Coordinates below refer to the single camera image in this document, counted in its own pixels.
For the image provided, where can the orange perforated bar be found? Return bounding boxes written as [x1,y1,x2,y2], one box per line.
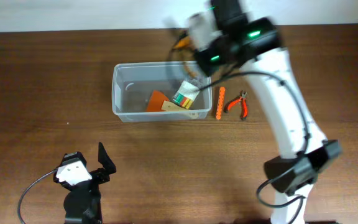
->
[215,86,226,120]

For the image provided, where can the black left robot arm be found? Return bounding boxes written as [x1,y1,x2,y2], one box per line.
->
[53,142,116,224]

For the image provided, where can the orange scraper wooden handle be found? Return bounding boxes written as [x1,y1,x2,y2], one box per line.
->
[146,90,199,119]

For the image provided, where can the clear box of bits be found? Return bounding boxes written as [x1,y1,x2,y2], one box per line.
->
[172,81,200,110]

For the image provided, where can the orange black long-nose pliers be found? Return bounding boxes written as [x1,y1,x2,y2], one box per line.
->
[172,34,198,78]

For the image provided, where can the clear plastic storage container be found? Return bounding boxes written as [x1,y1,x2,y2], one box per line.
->
[111,61,213,123]

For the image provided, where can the red handled cutting pliers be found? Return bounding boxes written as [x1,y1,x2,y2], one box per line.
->
[223,91,248,120]

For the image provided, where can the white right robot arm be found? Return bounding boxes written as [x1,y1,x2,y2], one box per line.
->
[188,1,342,223]

